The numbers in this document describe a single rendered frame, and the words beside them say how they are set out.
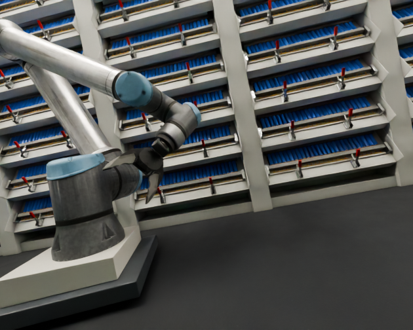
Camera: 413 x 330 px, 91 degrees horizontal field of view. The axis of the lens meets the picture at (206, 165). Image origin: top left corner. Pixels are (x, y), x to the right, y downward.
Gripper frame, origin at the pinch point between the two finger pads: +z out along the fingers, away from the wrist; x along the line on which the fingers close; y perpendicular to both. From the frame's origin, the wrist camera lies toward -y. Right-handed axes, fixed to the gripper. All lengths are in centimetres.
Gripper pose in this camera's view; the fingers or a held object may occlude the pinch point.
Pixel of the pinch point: (124, 188)
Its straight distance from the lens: 60.4
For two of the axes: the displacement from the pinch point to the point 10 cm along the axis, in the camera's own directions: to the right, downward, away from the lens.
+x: -7.1, -6.6, -2.5
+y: -4.9, 2.1, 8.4
